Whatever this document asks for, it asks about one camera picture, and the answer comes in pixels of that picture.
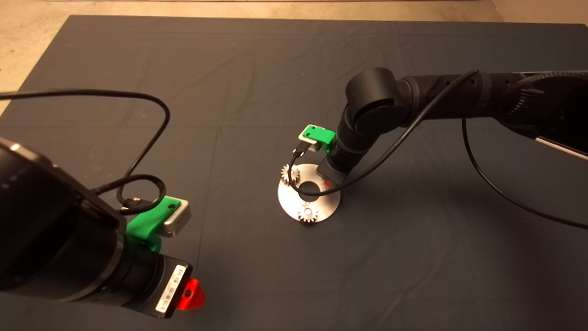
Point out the dark grey table cloth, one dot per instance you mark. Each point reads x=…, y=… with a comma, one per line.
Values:
x=275, y=69

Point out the steel planetary gear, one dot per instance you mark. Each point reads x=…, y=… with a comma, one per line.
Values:
x=308, y=212
x=287, y=174

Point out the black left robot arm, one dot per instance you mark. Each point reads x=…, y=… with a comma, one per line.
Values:
x=46, y=220

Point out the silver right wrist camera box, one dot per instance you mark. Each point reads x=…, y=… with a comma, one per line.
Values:
x=309, y=140

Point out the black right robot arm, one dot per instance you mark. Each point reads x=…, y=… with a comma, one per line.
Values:
x=381, y=96

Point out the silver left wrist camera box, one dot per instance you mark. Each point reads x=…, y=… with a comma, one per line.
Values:
x=177, y=221

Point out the green right camera mount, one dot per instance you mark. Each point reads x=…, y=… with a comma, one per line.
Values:
x=320, y=134

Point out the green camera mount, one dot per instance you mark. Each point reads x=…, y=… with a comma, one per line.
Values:
x=320, y=134
x=147, y=225

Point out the green left camera mount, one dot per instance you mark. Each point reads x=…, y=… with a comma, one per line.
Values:
x=147, y=225

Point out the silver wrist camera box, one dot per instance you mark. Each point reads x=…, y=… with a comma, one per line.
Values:
x=309, y=140
x=177, y=221

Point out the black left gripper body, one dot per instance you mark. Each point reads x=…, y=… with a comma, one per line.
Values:
x=154, y=287

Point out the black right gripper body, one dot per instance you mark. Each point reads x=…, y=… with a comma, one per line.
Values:
x=334, y=168

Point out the round metal carrier plate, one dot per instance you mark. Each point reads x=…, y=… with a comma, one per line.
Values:
x=289, y=202

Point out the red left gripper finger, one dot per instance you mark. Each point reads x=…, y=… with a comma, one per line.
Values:
x=192, y=296

